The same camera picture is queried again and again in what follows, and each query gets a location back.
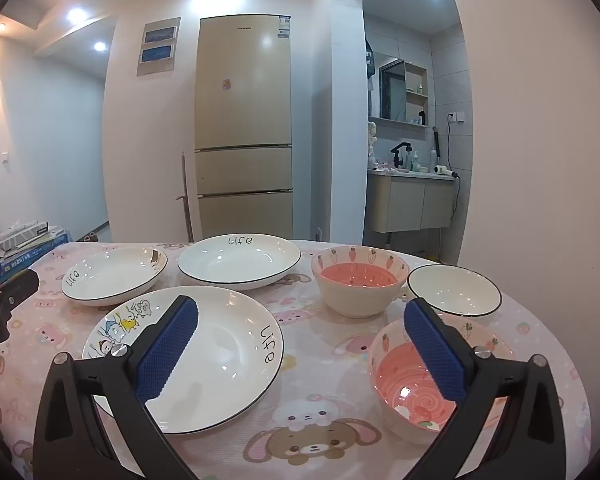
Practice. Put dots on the beige vanity cabinet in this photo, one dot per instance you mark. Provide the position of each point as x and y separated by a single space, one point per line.
410 200

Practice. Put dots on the pink cartoon printed tablecloth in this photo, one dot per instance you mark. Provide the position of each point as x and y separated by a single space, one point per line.
320 360

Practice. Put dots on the bathroom mirror cabinet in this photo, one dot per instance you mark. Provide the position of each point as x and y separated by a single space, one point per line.
397 87

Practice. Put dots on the grey wall panel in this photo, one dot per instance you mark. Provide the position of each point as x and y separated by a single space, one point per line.
158 45

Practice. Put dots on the wooden broom stick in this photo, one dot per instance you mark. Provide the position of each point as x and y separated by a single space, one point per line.
185 200

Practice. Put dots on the black-rimmed white bowl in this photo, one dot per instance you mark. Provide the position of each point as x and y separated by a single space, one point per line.
452 290

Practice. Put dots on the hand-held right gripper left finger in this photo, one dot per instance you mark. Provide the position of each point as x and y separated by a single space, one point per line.
167 350

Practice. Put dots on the cartoon print white plate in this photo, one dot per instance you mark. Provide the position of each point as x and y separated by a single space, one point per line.
225 340

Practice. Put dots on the white carton box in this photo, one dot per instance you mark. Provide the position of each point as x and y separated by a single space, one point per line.
25 234

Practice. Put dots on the white hair dryer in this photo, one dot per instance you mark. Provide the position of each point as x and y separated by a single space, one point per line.
442 170

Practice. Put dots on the pair of shoes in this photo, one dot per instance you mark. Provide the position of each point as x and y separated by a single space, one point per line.
89 236

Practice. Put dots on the white figurine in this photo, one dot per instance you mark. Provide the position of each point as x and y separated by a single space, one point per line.
372 142

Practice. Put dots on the wide black-rimmed white plate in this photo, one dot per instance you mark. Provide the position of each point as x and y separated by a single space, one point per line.
237 262

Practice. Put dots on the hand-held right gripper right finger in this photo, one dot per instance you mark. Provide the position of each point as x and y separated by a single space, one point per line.
435 350

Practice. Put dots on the small black-rimmed white plate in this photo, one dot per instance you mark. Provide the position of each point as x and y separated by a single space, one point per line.
112 275

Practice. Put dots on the cream bowl with pink inside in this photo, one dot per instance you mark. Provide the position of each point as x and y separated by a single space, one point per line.
360 290

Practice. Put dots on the black faucet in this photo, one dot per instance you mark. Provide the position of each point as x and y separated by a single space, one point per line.
399 155

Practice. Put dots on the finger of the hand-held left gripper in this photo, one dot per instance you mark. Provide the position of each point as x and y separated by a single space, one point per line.
20 287

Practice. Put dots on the beige refrigerator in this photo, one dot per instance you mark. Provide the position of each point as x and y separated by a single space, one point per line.
245 110

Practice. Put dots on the stack of boxes and books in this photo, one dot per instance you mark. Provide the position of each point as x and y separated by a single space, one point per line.
35 254

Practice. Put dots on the bathroom wall socket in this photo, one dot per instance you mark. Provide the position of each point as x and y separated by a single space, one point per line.
457 117

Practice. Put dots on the pink rabbit print bowl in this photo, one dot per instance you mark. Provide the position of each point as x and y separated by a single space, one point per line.
400 380

